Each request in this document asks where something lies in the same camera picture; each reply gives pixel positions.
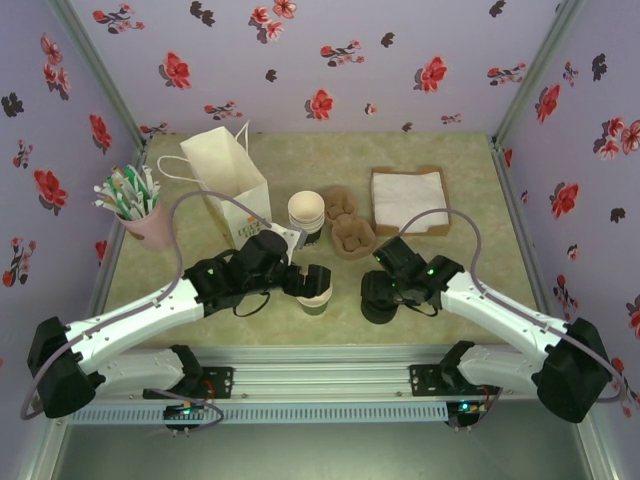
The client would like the white paper takeout bag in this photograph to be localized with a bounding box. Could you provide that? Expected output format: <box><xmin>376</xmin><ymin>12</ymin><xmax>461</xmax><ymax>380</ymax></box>
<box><xmin>157</xmin><ymin>119</ymin><xmax>274</xmax><ymax>251</ymax></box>

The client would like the black cup lid stack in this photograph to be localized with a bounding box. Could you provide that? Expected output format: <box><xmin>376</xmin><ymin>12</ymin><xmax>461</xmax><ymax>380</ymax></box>
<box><xmin>360</xmin><ymin>298</ymin><xmax>402</xmax><ymax>327</ymax></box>

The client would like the pink straw holder cup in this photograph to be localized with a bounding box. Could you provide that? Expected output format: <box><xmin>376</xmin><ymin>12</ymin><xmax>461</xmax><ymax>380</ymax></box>
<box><xmin>115</xmin><ymin>201</ymin><xmax>174</xmax><ymax>252</ymax></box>

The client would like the brown cardboard napkin box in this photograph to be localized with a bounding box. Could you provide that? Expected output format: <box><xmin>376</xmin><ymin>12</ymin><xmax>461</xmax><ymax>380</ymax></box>
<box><xmin>369</xmin><ymin>165</ymin><xmax>454</xmax><ymax>238</ymax></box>

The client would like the stack of paper cups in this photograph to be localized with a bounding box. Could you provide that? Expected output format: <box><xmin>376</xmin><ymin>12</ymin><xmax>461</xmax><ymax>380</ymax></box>
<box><xmin>288</xmin><ymin>191</ymin><xmax>326</xmax><ymax>225</ymax></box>

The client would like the green white wrapped straw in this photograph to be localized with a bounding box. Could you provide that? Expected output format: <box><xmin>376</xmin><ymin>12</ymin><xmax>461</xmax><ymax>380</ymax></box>
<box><xmin>124</xmin><ymin>165</ymin><xmax>149</xmax><ymax>219</ymax></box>

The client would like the small controller board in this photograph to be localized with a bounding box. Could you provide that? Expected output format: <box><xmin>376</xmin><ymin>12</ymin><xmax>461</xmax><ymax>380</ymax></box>
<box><xmin>163</xmin><ymin>402</ymin><xmax>211</xmax><ymax>429</ymax></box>
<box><xmin>446</xmin><ymin>399</ymin><xmax>489</xmax><ymax>429</ymax></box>

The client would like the mauve right arm cable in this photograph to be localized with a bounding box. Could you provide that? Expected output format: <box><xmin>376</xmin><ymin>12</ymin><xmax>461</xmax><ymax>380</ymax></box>
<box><xmin>397</xmin><ymin>208</ymin><xmax>626</xmax><ymax>431</ymax></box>

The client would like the mauve arm cable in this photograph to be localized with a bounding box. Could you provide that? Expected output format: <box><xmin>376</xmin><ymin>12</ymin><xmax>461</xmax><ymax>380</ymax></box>
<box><xmin>397</xmin><ymin>208</ymin><xmax>626</xmax><ymax>431</ymax></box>
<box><xmin>19</xmin><ymin>191</ymin><xmax>274</xmax><ymax>434</ymax></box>

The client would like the mauve left arm cable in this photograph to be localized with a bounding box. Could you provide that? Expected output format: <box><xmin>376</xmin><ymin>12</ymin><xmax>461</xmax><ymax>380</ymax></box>
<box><xmin>19</xmin><ymin>191</ymin><xmax>274</xmax><ymax>434</ymax></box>

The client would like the aluminium side rail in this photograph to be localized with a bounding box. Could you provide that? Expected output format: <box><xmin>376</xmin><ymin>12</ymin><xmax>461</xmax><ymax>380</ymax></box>
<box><xmin>489</xmin><ymin>137</ymin><xmax>557</xmax><ymax>332</ymax></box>

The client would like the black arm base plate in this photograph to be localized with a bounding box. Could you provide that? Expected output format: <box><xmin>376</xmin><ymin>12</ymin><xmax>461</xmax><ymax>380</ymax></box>
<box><xmin>142</xmin><ymin>366</ymin><xmax>236</xmax><ymax>401</ymax></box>
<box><xmin>408</xmin><ymin>364</ymin><xmax>501</xmax><ymax>399</ymax></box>

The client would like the aluminium mounting rail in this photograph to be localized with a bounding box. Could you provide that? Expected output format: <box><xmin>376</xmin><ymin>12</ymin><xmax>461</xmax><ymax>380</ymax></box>
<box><xmin>99</xmin><ymin>344</ymin><xmax>546</xmax><ymax>404</ymax></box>

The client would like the grey slotted cable duct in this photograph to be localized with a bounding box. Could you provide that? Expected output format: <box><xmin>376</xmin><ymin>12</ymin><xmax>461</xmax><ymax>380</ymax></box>
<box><xmin>67</xmin><ymin>403</ymin><xmax>449</xmax><ymax>425</ymax></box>

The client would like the aluminium frame post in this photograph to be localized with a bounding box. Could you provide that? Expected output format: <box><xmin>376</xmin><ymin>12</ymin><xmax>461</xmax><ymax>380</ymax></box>
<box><xmin>49</xmin><ymin>0</ymin><xmax>152</xmax><ymax>151</ymax></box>
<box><xmin>491</xmin><ymin>0</ymin><xmax>587</xmax><ymax>147</ymax></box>

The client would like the aluminium lower frame bar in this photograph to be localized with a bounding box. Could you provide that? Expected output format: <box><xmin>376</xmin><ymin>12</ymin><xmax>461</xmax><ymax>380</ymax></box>
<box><xmin>17</xmin><ymin>418</ymin><xmax>70</xmax><ymax>480</ymax></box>
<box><xmin>574</xmin><ymin>419</ymin><xmax>619</xmax><ymax>480</ymax></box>

